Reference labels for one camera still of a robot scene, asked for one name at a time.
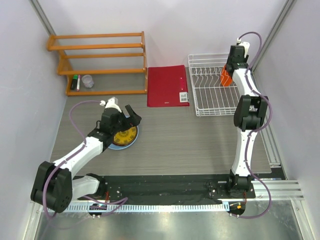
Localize yellow patterned plate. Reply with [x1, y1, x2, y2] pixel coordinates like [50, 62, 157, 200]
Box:
[112, 126, 138, 146]

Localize orange plate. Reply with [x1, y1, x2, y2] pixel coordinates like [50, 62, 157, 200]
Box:
[220, 65, 233, 87]

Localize light blue plate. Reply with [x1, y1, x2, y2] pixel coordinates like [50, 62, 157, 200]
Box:
[108, 126, 139, 150]

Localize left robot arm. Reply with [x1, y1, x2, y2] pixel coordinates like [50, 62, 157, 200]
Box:
[30, 105, 142, 213]

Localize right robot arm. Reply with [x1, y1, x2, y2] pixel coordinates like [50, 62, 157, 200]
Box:
[224, 42, 268, 198]

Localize orange wooden shelf rack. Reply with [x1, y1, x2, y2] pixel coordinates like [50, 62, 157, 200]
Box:
[46, 31, 148, 97]

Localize red plastic folder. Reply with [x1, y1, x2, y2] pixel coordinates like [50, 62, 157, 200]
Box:
[147, 65, 190, 108]

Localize pink marker pen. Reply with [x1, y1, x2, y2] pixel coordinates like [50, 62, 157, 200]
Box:
[76, 74, 81, 92]

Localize clear plastic cup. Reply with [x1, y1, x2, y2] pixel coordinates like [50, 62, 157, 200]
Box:
[81, 74, 94, 88]

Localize green marker pen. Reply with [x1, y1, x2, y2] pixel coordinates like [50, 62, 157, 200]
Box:
[70, 75, 78, 90]

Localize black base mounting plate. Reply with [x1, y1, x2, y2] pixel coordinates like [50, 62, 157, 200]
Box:
[91, 174, 255, 206]

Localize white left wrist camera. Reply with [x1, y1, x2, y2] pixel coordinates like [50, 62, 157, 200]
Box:
[99, 97, 122, 113]

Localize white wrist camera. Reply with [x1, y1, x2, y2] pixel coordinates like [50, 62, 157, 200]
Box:
[236, 38, 250, 58]
[99, 97, 122, 113]

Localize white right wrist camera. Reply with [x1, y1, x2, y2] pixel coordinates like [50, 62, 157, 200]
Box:
[236, 38, 250, 58]

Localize white wire dish rack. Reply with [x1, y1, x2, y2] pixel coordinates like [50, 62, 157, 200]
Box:
[188, 53, 241, 117]

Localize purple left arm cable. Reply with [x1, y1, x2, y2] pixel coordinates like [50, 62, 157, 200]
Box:
[42, 100, 129, 220]

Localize white slotted cable duct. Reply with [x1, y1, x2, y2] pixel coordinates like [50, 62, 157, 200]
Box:
[63, 201, 230, 213]

